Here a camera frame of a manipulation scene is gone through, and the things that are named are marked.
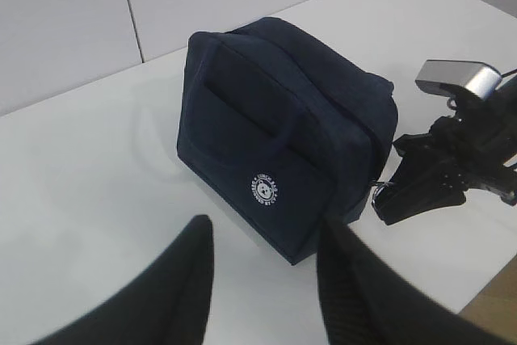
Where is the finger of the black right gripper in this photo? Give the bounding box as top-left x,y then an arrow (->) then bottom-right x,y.
393,133 -> 448,178
375,158 -> 466,225

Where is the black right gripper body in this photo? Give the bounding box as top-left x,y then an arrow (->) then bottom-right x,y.
430,78 -> 516,206

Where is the navy blue lunch bag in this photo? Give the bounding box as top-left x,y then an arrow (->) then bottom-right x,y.
177,17 -> 398,264

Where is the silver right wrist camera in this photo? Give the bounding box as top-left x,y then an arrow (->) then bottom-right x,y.
415,60 -> 502,100

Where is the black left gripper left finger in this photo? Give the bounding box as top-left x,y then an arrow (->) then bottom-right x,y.
39,215 -> 213,344

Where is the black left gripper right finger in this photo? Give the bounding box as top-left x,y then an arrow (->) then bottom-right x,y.
317,221 -> 501,344

